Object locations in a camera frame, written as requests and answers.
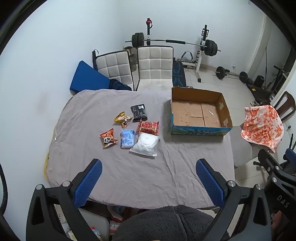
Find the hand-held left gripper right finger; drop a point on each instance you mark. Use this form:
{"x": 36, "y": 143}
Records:
{"x": 209, "y": 183}

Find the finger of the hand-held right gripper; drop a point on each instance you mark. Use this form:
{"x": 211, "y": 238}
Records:
{"x": 269, "y": 161}
{"x": 291, "y": 154}

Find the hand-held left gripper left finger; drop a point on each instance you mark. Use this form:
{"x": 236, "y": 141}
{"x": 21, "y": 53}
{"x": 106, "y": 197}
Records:
{"x": 89, "y": 183}

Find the orange panda snack packet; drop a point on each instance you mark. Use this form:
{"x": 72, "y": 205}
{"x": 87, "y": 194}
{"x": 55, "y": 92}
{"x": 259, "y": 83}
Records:
{"x": 108, "y": 139}

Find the blue white packet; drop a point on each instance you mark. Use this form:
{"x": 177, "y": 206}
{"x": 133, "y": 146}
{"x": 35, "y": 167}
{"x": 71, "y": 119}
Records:
{"x": 127, "y": 138}

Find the white soft packet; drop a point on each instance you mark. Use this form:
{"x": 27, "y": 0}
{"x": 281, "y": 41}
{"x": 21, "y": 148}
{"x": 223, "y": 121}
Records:
{"x": 145, "y": 144}

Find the cardboard box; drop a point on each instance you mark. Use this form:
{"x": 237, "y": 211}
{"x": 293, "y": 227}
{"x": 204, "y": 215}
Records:
{"x": 196, "y": 113}

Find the yellow snack packet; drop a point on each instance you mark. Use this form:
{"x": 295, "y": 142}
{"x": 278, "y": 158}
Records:
{"x": 122, "y": 119}

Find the red packet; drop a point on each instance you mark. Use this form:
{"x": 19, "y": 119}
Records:
{"x": 148, "y": 127}

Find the black packet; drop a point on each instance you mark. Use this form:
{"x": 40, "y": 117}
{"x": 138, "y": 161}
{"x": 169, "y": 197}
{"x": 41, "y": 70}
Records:
{"x": 138, "y": 112}

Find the grey plastic chair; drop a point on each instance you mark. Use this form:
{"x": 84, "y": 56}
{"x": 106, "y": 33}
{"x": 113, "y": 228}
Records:
{"x": 241, "y": 148}

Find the orange floral towel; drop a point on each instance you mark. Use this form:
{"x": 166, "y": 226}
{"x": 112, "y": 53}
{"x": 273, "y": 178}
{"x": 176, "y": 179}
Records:
{"x": 261, "y": 127}

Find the brown wooden chair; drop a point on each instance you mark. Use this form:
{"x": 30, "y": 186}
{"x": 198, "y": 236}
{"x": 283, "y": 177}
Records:
{"x": 288, "y": 102}

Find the light shoes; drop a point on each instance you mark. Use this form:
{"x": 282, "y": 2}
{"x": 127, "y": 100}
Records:
{"x": 256, "y": 103}

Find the dark grey fleece clothing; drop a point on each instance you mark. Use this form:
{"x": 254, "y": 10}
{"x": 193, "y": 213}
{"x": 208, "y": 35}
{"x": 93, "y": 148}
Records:
{"x": 161, "y": 224}

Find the black scooter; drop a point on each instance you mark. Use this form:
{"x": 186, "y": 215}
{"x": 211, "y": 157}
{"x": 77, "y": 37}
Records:
{"x": 277, "y": 76}

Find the black speaker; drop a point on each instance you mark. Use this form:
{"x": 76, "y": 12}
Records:
{"x": 259, "y": 81}

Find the black long bar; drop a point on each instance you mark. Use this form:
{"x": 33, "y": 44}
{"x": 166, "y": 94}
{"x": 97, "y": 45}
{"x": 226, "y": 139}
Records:
{"x": 266, "y": 67}

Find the short barbell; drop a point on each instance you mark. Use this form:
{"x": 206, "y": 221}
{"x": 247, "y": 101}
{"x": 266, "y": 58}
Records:
{"x": 220, "y": 72}

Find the dark blue cloth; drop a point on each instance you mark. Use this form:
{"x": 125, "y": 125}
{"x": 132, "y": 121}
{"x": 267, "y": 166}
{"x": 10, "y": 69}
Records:
{"x": 119, "y": 85}

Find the blue foam mat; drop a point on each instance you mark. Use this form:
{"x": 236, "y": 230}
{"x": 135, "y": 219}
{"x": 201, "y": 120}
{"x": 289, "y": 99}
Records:
{"x": 87, "y": 78}

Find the blue black weight bench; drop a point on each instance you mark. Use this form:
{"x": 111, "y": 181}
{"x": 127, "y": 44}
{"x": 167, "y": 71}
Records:
{"x": 178, "y": 74}

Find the white padded chair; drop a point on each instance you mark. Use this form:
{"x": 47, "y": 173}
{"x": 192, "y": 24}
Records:
{"x": 115, "y": 67}
{"x": 155, "y": 66}

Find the white bench press rack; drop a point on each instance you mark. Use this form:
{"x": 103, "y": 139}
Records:
{"x": 200, "y": 60}

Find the black slim bag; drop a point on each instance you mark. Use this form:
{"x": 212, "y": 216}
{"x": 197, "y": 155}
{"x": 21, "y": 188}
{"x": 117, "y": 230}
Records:
{"x": 94, "y": 59}

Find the long barbell with black plates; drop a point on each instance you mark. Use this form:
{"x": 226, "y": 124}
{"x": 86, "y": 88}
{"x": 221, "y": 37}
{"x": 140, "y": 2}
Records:
{"x": 211, "y": 47}

